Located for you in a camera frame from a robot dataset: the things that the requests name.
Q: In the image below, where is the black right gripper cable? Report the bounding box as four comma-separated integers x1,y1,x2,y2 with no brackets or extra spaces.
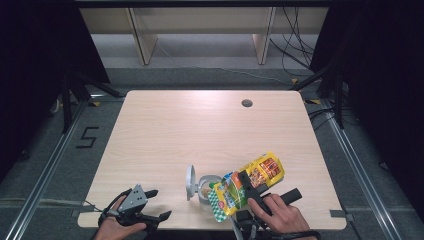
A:
266,229,322,240

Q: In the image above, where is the bundle of black cables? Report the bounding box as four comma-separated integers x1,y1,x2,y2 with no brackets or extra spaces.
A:
269,7,317,78

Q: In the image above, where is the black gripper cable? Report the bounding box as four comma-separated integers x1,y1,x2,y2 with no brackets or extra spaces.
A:
266,229,322,240
82,188,133,229

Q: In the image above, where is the person's left hand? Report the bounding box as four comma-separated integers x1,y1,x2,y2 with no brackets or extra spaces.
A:
94,199,148,240

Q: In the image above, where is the dark curtain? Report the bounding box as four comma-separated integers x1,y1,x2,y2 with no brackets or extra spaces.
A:
0,0,112,183
309,0,424,221

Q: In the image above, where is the person's right hand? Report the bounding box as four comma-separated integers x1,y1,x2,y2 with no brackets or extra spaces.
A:
247,193,310,235

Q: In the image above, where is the beige wooden shelf unit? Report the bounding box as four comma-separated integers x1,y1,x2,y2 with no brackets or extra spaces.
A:
78,7,330,66

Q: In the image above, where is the aluminium floor rail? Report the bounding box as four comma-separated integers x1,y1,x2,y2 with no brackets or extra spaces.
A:
320,99,402,240
3,99,90,240

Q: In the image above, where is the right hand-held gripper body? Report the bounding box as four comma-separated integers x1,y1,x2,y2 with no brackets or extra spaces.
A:
229,208,268,240

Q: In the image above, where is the black metal stand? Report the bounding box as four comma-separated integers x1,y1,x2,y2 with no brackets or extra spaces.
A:
289,62,350,130
60,70,125,135

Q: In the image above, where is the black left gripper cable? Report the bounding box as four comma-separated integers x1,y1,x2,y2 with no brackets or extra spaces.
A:
82,188,133,229

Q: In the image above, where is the grey table bracket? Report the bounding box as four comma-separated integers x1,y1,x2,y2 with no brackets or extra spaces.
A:
71,204,96,218
329,209,355,223

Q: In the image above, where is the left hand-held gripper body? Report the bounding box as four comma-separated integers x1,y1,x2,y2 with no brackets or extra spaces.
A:
112,183,161,232

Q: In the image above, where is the grey flip-lid jar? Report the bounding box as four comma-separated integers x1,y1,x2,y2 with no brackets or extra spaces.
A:
185,164,224,212

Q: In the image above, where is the yellow spouted food pouch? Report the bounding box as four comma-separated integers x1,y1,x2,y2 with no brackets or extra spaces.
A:
207,151,286,224

